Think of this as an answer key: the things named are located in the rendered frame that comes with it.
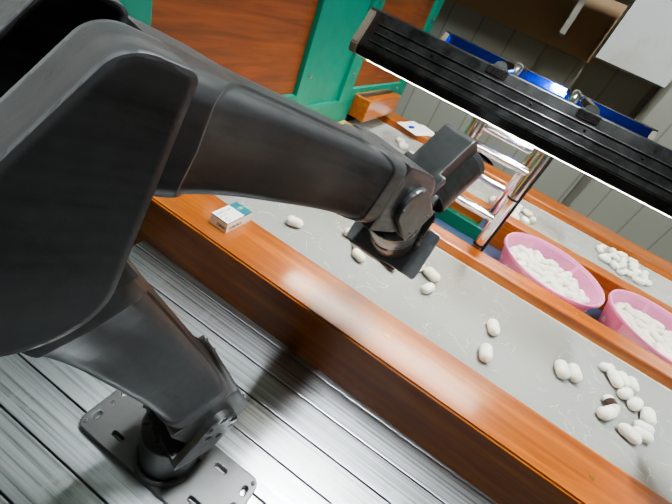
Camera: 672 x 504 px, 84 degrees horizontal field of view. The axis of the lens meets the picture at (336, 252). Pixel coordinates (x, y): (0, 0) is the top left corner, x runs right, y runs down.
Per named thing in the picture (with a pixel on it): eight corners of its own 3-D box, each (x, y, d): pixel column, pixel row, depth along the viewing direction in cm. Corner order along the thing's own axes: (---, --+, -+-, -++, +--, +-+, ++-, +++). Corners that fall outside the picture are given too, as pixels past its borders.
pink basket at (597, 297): (594, 346, 90) (625, 321, 84) (495, 309, 87) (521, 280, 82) (555, 277, 111) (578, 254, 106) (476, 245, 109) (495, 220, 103)
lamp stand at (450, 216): (480, 243, 111) (590, 95, 85) (421, 208, 115) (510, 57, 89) (488, 222, 126) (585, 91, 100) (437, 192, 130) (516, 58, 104)
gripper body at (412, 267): (373, 199, 50) (371, 178, 43) (439, 239, 48) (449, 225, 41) (346, 238, 49) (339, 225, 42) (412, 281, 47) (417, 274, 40)
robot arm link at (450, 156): (431, 148, 44) (423, 67, 33) (491, 190, 40) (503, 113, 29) (360, 215, 43) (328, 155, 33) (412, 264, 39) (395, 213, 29)
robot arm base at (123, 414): (134, 343, 42) (71, 386, 36) (276, 455, 38) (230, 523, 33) (132, 381, 46) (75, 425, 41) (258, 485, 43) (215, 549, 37)
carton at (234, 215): (225, 233, 59) (227, 223, 58) (209, 222, 60) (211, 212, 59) (249, 221, 64) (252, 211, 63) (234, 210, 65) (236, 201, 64)
